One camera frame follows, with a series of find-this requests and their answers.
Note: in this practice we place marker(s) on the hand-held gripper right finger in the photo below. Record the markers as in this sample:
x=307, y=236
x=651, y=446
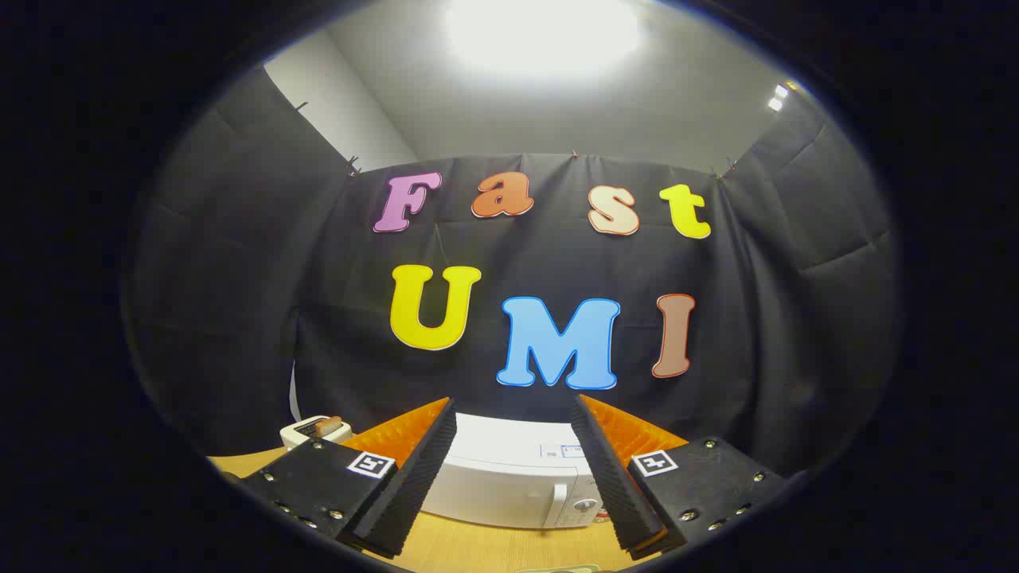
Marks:
x=613, y=477

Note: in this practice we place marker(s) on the toast slice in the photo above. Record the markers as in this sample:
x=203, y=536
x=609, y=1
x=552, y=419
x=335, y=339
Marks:
x=328, y=426

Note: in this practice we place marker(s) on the white toaster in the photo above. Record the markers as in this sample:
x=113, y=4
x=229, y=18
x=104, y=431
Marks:
x=298, y=434

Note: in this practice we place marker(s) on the white microwave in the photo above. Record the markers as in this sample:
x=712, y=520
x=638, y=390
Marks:
x=509, y=477

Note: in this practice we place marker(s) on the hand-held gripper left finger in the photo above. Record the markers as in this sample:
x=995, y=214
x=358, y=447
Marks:
x=414, y=477

